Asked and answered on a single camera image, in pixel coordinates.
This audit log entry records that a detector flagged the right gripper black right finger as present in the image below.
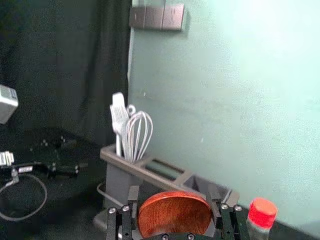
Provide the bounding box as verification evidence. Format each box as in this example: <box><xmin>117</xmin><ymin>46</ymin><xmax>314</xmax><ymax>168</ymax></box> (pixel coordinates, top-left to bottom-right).
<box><xmin>205</xmin><ymin>189</ymin><xmax>245</xmax><ymax>240</ymax></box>

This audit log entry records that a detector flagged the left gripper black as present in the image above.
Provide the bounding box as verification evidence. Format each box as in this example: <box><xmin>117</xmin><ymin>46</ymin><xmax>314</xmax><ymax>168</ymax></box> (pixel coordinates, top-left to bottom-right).
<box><xmin>0</xmin><ymin>128</ymin><xmax>89</xmax><ymax>179</ymax></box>

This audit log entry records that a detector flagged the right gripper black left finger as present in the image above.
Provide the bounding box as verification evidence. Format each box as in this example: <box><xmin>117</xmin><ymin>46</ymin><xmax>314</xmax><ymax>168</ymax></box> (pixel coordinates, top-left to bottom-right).
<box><xmin>105</xmin><ymin>184</ymin><xmax>141</xmax><ymax>240</ymax></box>

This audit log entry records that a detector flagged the round brown wooden board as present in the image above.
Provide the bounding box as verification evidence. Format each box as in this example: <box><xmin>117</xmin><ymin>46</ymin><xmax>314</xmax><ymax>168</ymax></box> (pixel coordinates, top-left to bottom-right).
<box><xmin>137</xmin><ymin>190</ymin><xmax>216</xmax><ymax>239</ymax></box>

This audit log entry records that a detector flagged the bottle with red cap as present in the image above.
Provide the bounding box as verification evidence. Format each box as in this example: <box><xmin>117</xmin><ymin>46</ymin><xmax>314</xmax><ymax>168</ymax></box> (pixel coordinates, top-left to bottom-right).
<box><xmin>245</xmin><ymin>196</ymin><xmax>279</xmax><ymax>240</ymax></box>

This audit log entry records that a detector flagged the grey utensil holder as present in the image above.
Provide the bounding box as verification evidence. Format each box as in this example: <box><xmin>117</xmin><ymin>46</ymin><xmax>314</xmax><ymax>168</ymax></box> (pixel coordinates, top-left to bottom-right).
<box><xmin>93</xmin><ymin>143</ymin><xmax>241</xmax><ymax>239</ymax></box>

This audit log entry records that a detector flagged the black table cloth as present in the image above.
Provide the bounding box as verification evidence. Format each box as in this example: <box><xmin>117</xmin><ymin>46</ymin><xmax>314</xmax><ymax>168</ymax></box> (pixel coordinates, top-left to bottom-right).
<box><xmin>0</xmin><ymin>126</ymin><xmax>320</xmax><ymax>240</ymax></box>

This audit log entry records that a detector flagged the white slotted spatula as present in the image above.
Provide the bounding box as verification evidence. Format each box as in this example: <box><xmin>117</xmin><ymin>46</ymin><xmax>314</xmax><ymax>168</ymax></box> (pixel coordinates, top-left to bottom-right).
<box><xmin>109</xmin><ymin>91</ymin><xmax>129</xmax><ymax>157</ymax></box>

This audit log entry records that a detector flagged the white whisk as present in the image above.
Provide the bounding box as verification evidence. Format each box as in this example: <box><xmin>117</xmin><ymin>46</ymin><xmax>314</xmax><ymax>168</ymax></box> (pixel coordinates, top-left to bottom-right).
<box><xmin>123</xmin><ymin>110</ymin><xmax>154</xmax><ymax>163</ymax></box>

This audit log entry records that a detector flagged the black curtain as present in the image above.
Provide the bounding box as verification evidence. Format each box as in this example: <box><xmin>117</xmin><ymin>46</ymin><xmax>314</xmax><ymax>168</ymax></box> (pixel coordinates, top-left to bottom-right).
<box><xmin>0</xmin><ymin>0</ymin><xmax>133</xmax><ymax>151</ymax></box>

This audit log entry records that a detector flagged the thin grey gripper cable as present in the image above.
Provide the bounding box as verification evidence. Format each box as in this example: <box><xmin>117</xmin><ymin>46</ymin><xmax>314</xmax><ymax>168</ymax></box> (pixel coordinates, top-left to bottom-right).
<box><xmin>0</xmin><ymin>169</ymin><xmax>49</xmax><ymax>222</ymax></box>

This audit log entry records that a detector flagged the white utensil with ring handle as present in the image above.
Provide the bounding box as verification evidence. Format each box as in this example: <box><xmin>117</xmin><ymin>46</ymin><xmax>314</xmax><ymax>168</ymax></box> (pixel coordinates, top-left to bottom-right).
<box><xmin>125</xmin><ymin>103</ymin><xmax>137</xmax><ymax>118</ymax></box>

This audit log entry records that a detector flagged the grey wall switch plate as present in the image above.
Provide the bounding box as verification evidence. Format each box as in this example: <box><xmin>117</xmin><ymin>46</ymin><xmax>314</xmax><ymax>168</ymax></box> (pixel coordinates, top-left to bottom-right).
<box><xmin>129</xmin><ymin>3</ymin><xmax>186</xmax><ymax>32</ymax></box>

